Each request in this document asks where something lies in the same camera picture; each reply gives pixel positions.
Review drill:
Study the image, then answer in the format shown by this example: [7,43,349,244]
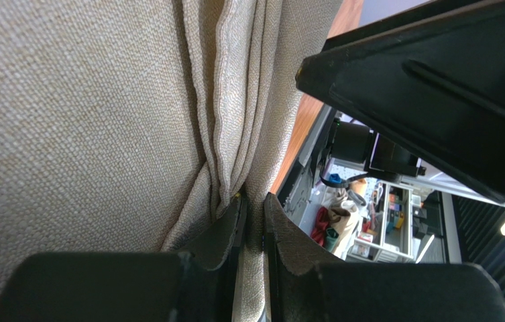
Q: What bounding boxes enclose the beige linen napkin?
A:
[0,1,341,321]

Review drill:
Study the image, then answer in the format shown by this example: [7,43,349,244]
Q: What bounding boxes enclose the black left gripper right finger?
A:
[264,193,343,276]

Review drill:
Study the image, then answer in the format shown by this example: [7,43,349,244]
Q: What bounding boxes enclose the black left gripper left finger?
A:
[180,193,248,270]

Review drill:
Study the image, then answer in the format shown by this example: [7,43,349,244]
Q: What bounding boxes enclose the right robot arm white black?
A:
[296,1,505,203]

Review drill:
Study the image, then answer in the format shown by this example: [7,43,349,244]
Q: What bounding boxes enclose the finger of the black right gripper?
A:
[295,1,505,203]

